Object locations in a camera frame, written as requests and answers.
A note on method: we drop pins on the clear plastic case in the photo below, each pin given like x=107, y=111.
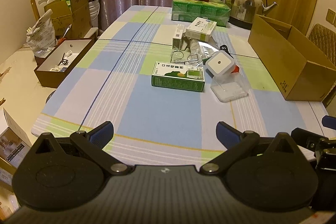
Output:
x=231, y=87

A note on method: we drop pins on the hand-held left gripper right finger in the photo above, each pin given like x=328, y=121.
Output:
x=227, y=132

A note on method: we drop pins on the white product box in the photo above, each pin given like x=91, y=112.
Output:
x=13, y=142

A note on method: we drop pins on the white bucket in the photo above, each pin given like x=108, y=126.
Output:
x=93, y=12

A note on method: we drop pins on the silver foil pouch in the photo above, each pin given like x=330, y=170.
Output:
x=207, y=50

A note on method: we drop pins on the crumpled printed plastic bag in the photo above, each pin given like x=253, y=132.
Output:
x=42, y=32

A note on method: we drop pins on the red candy packet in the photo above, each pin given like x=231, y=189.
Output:
x=236, y=69

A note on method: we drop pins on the large green tissue pack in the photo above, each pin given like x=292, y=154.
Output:
x=189, y=11

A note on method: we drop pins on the stainless steel kettle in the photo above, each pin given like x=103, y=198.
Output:
x=241, y=3

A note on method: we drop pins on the tall brown cardboard carton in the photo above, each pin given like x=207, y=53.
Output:
x=76, y=14

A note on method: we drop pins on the beige wall outlet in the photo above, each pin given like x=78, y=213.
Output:
x=331, y=15

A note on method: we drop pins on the wide white medicine box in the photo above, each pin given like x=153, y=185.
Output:
x=200, y=29

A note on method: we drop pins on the small black metal item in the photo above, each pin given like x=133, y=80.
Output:
x=63, y=60

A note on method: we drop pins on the plaid tablecloth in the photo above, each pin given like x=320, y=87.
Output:
x=162, y=113

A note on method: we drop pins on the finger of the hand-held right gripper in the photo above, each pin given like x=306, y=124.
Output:
x=329, y=121
x=304, y=136

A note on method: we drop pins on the narrow white medicine box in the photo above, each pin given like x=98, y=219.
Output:
x=179, y=32

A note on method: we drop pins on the shallow brown box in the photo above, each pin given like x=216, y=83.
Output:
x=50, y=77

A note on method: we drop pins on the green carton box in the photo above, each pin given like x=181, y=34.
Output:
x=173, y=81

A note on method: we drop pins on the cardboard box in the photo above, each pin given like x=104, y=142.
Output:
x=273, y=56

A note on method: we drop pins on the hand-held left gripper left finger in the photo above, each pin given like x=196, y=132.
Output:
x=102, y=132

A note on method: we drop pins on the clear plastic packet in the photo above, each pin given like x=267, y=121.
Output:
x=181, y=56

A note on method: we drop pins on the white square night light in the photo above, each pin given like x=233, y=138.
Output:
x=219, y=63

